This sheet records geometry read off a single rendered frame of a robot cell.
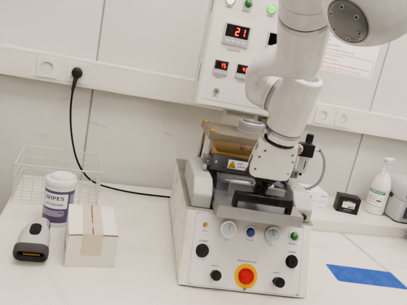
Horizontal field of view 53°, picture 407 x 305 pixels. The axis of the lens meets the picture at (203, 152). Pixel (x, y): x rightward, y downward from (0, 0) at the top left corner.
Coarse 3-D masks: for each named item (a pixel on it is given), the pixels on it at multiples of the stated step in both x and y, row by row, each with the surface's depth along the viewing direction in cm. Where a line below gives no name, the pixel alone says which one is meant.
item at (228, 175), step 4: (220, 172) 113; (224, 172) 114; (228, 172) 115; (220, 176) 110; (224, 176) 110; (228, 176) 111; (232, 176) 112; (236, 176) 113; (240, 176) 114; (244, 176) 114; (248, 176) 115; (248, 180) 111; (252, 180) 112; (272, 184) 112; (276, 184) 113; (280, 184) 114
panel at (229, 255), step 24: (192, 240) 103; (216, 240) 104; (240, 240) 105; (264, 240) 106; (288, 240) 108; (192, 264) 102; (216, 264) 103; (240, 264) 104; (264, 264) 105; (216, 288) 102; (240, 288) 103; (264, 288) 104; (288, 288) 105
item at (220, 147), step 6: (216, 144) 122; (222, 144) 124; (228, 144) 126; (234, 144) 128; (216, 150) 115; (222, 150) 116; (228, 150) 117; (234, 150) 119; (240, 150) 120; (246, 150) 121; (252, 150) 124; (240, 156) 114; (246, 156) 114
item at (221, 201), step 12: (216, 192) 106; (228, 192) 105; (276, 192) 106; (216, 204) 100; (228, 204) 100; (240, 204) 101; (252, 204) 103; (216, 216) 98; (228, 216) 99; (240, 216) 99; (252, 216) 100; (264, 216) 100; (276, 216) 100; (288, 216) 101; (300, 216) 102
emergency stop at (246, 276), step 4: (244, 268) 104; (240, 272) 103; (244, 272) 103; (248, 272) 103; (252, 272) 103; (240, 276) 103; (244, 276) 103; (248, 276) 103; (252, 276) 103; (240, 280) 103; (244, 280) 103; (248, 280) 103; (252, 280) 103
